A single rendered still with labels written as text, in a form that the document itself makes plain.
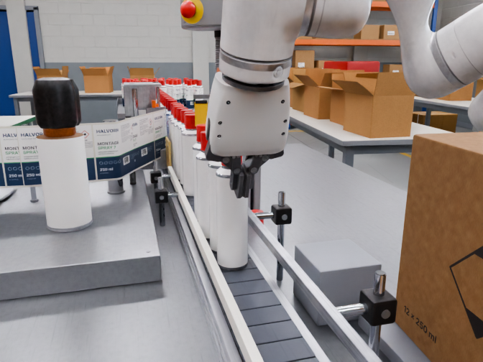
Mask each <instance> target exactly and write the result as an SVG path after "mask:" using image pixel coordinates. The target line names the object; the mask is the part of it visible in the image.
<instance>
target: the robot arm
mask: <svg viewBox="0 0 483 362"><path fill-rule="evenodd" d="M434 1H435V0H386V2H387V4H388V6H389V8H390V10H391V12H392V15H393V16H394V19H395V23H396V25H397V30H398V34H399V38H400V51H401V60H402V71H403V75H404V79H405V81H406V83H407V84H408V87H409V88H410V90H411V91H412V92H414V94H416V95H417V96H419V97H421V98H426V99H435V98H442V97H444V96H447V95H448V94H451V93H453V92H455V91H457V90H459V89H460V88H463V87H464V86H466V85H468V84H470V83H473V82H474V81H476V80H479V79H480V78H482V77H483V4H480V5H479V6H477V7H475V8H474V9H472V10H471V11H468V12H467V13H465V14H464V15H462V16H461V17H459V18H458V19H456V20H454V21H453V22H452V23H450V24H448V25H446V26H445V27H444V28H442V29H440V30H438V31H437V32H432V31H431V30H430V28H429V26H428V17H429V14H430V12H431V9H432V7H433V4H434ZM371 5H372V0H223V8H222V20H221V41H220V53H219V64H218V68H219V70H220V72H217V73H216V74H215V77H214V79H213V84H212V88H211V94H210V98H209V103H208V113H207V118H206V139H207V140H208V143H207V145H206V149H205V152H204V154H205V156H206V159H207V160H208V161H213V162H222V163H223V164H225V165H226V166H227V167H228V168H229V169H230V170H231V173H230V181H229V185H230V188H231V190H234V192H235V195H236V198H242V196H243V197H244V198H248V197H249V189H252V188H253V182H254V174H256V173H257V172H258V171H259V168H260V167H261V166H262V165H263V164H264V163H265V162H267V161H268V160H269V159H274V158H278V157H281V156H283V154H284V148H285V145H286V141H287V137H288V127H289V119H290V84H289V80H288V77H289V74H290V68H291V66H292V57H293V50H294V46H295V41H296V39H297V38H298V37H301V36H306V37H319V38H327V39H343V38H347V37H352V36H354V35H356V34H357V33H359V32H360V31H361V30H362V28H363V27H364V25H365V24H366V22H367V20H368V18H369V13H370V9H371ZM468 117H469V120H470V121H471V123H472V125H473V126H474V128H475V129H476V130H477V132H479V131H483V90H482V91H481V92H480V93H479V94H478V95H477V96H476V97H475V99H474V100H473V101H472V102H471V104H470V106H469V108H468ZM241 156H246V158H245V162H242V164H241Z"/></svg>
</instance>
